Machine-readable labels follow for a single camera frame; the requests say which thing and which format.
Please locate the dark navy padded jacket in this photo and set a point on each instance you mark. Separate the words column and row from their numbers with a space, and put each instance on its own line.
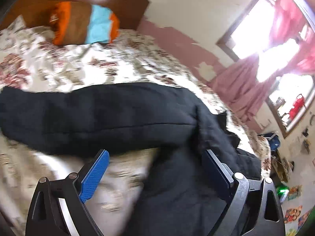
column 163, row 131

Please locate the pink right curtain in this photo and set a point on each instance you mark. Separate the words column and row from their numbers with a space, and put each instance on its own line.
column 288, row 22

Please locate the red garment outside window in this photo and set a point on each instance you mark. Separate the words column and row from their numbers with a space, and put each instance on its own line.
column 297, row 105

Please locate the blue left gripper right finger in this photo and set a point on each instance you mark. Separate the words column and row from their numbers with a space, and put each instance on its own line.
column 220, row 177

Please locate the orange brown blue pillow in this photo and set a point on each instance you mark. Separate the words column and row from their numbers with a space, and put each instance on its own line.
column 77, row 23

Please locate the wooden side desk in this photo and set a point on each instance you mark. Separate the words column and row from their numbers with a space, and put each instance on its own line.
column 281, row 168

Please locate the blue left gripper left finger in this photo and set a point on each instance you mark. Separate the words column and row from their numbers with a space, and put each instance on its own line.
column 91, row 174

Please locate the colourful cartoon wall sticker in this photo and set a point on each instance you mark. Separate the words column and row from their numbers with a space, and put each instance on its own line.
column 294, row 192

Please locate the pink curtain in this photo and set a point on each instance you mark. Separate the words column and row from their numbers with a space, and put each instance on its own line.
column 288, row 22
column 233, row 86

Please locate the floral white bed cover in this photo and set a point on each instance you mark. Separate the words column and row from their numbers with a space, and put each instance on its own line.
column 30, row 61

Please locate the brown wooden window frame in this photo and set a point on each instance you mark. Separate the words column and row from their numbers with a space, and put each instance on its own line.
column 249, row 35

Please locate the pink left curtain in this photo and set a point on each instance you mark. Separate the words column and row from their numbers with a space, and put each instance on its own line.
column 233, row 86

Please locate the blue backpack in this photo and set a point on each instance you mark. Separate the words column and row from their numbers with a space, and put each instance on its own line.
column 273, row 140

